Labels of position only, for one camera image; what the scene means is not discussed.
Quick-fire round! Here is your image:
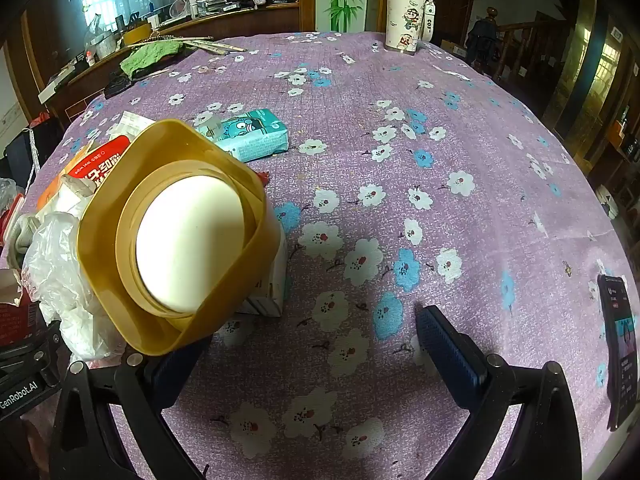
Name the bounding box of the navy bag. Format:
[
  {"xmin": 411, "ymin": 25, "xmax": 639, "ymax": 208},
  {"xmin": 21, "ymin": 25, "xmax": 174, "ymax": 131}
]
[{"xmin": 4, "ymin": 130, "xmax": 38, "ymax": 191}]

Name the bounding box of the flat white box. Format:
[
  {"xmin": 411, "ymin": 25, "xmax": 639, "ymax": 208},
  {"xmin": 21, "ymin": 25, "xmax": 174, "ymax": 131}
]
[{"xmin": 38, "ymin": 67, "xmax": 76, "ymax": 105}]

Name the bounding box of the white striped carton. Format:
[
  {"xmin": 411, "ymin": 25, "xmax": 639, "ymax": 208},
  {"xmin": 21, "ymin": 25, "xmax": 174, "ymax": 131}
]
[{"xmin": 235, "ymin": 225, "xmax": 289, "ymax": 317}]

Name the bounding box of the orange plastic packet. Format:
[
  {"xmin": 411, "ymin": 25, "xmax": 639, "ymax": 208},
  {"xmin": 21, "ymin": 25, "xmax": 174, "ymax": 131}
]
[{"xmin": 36, "ymin": 146, "xmax": 96, "ymax": 213}]

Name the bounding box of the white paper packet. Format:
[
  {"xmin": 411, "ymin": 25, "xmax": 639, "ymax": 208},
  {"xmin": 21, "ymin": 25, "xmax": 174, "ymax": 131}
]
[{"xmin": 107, "ymin": 112, "xmax": 153, "ymax": 141}]

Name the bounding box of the clear plastic bag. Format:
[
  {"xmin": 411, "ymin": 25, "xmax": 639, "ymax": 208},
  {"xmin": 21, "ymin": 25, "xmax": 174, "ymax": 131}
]
[{"xmin": 0, "ymin": 177, "xmax": 26, "ymax": 246}]

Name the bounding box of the white perforated metal strip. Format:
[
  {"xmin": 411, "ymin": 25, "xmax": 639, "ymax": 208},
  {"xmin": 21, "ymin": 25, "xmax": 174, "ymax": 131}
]
[{"xmin": 29, "ymin": 125, "xmax": 43, "ymax": 182}]

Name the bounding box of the white plastic bag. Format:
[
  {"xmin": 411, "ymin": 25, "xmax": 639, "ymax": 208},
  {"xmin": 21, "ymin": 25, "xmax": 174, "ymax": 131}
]
[{"xmin": 21, "ymin": 210, "xmax": 126, "ymax": 361}]

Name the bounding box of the wooden stair railing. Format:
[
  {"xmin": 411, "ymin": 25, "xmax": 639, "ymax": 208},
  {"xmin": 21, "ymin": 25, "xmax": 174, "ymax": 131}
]
[{"xmin": 470, "ymin": 7, "xmax": 571, "ymax": 91}]

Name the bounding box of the yellow square bowl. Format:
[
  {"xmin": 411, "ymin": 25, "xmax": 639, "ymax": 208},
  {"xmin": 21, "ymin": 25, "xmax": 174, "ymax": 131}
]
[{"xmin": 76, "ymin": 119, "xmax": 277, "ymax": 357}]

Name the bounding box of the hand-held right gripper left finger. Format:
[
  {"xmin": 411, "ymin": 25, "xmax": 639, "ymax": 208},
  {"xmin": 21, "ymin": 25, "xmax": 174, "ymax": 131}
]
[{"xmin": 49, "ymin": 335, "xmax": 216, "ymax": 480}]

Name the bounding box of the bamboo skewer bundle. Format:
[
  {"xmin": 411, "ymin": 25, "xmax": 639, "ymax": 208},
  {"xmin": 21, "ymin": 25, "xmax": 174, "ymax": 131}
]
[{"xmin": 127, "ymin": 35, "xmax": 248, "ymax": 53}]

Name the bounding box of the teal tissue packet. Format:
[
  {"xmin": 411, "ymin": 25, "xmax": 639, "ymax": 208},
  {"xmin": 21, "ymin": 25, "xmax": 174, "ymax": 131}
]
[{"xmin": 196, "ymin": 108, "xmax": 290, "ymax": 163}]

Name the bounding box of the small black pouch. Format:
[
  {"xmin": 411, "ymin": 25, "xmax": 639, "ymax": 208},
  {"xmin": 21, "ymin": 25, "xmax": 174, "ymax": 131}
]
[{"xmin": 104, "ymin": 72, "xmax": 132, "ymax": 100}]

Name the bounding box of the black smartphone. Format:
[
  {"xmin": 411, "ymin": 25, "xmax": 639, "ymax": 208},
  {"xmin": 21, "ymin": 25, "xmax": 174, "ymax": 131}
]
[{"xmin": 597, "ymin": 274, "xmax": 640, "ymax": 432}]

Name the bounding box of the red printed carton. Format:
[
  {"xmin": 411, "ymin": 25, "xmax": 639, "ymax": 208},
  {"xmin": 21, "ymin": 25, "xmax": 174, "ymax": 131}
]
[{"xmin": 0, "ymin": 267, "xmax": 48, "ymax": 348}]

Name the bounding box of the wooden brick-pattern counter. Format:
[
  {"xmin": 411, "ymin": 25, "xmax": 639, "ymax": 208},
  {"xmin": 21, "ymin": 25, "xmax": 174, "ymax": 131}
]
[{"xmin": 40, "ymin": 2, "xmax": 301, "ymax": 126}]

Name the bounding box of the purple floral tablecloth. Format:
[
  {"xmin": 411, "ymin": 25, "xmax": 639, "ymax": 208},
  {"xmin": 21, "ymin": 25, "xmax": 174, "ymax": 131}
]
[{"xmin": 7, "ymin": 30, "xmax": 631, "ymax": 480}]

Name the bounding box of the red wet wipes packet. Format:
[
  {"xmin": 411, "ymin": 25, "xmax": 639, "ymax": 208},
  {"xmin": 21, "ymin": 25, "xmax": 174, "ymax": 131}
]
[{"xmin": 60, "ymin": 135, "xmax": 133, "ymax": 196}]

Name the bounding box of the white sticker tumbler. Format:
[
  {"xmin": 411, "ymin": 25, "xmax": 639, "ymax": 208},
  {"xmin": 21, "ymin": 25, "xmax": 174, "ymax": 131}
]
[{"xmin": 385, "ymin": 0, "xmax": 438, "ymax": 56}]

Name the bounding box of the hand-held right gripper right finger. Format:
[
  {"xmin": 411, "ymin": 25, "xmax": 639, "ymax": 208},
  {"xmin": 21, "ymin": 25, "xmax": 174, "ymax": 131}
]
[{"xmin": 415, "ymin": 305, "xmax": 586, "ymax": 480}]

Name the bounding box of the green cloth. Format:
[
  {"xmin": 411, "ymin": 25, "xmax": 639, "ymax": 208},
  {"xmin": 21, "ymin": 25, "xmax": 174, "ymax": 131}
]
[{"xmin": 120, "ymin": 40, "xmax": 185, "ymax": 80}]

